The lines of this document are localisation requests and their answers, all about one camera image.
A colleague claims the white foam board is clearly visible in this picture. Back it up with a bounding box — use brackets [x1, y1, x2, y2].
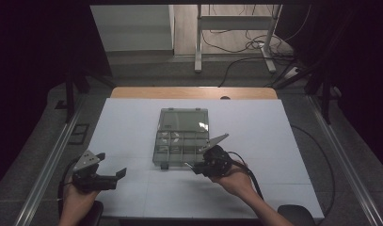
[85, 97, 326, 219]

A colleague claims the black metal stand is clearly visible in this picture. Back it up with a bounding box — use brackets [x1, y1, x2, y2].
[55, 69, 118, 124]
[273, 60, 343, 125]

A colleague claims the person's left hand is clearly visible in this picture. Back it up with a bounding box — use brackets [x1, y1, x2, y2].
[60, 182, 100, 218]

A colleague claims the tangle of black cables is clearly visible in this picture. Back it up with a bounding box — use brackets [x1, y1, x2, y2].
[200, 4, 312, 60]

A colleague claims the white cabinet panel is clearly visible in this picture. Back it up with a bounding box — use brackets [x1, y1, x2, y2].
[89, 4, 175, 53]

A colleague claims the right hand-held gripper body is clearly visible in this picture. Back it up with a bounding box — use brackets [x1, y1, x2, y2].
[198, 133, 234, 178]

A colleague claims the aluminium rail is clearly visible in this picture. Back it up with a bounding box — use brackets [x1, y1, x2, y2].
[306, 93, 383, 226]
[12, 93, 88, 226]

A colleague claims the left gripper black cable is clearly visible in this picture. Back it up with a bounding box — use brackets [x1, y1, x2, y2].
[56, 155, 84, 218]

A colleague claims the white metal desk frame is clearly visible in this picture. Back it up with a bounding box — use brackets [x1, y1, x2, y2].
[194, 4, 283, 74]

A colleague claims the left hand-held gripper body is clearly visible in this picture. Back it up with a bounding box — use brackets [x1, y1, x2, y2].
[72, 149, 106, 193]

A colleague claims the white power strip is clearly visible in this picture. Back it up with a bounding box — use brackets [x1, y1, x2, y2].
[283, 66, 302, 80]

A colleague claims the person's left leg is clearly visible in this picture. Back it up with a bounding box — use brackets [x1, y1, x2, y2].
[85, 201, 104, 226]

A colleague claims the person's right hand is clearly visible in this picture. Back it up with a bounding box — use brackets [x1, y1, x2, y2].
[210, 160, 259, 198]

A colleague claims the long black floor cable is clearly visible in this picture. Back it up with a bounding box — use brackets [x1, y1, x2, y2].
[290, 124, 337, 218]

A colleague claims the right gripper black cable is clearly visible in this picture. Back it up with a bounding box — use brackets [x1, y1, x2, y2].
[227, 151, 265, 201]

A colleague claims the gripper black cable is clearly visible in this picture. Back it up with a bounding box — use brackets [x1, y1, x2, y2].
[227, 151, 265, 201]
[56, 155, 84, 218]

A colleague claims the transparent grey compartment box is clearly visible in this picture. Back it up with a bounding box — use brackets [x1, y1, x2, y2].
[152, 107, 211, 171]

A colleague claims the black curtain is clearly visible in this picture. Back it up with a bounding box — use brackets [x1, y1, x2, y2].
[0, 0, 113, 192]
[281, 0, 383, 175]

